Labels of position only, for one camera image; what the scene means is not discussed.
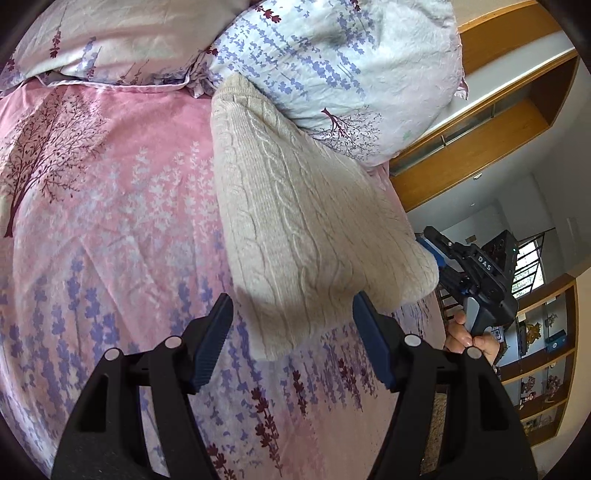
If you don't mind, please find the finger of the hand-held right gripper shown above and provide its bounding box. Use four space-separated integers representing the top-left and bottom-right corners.
416 226 455 268

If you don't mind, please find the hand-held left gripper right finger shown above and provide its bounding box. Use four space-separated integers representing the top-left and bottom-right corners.
352 292 539 480

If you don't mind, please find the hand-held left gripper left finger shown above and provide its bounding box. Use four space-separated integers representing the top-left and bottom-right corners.
50 292 234 480

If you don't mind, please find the cream cable-knit sweater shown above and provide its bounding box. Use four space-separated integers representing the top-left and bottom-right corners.
210 72 439 361

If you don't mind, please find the person's right hand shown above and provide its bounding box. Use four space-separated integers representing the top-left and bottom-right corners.
444 311 502 364

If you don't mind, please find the window with metal grille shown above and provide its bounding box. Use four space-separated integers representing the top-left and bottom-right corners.
512 232 558 292

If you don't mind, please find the wooden wardrobe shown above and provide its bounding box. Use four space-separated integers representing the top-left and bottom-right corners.
389 0 581 213

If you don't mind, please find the wooden display shelf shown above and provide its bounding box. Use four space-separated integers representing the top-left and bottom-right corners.
494 272 580 448

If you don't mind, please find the pink floral bed sheet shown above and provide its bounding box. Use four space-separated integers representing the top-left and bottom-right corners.
0 83 451 480

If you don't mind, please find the white blue-floral pillow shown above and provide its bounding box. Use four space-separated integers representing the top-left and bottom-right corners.
205 0 469 168

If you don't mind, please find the pale pink floral pillow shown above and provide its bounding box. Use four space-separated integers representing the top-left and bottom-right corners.
0 0 259 100

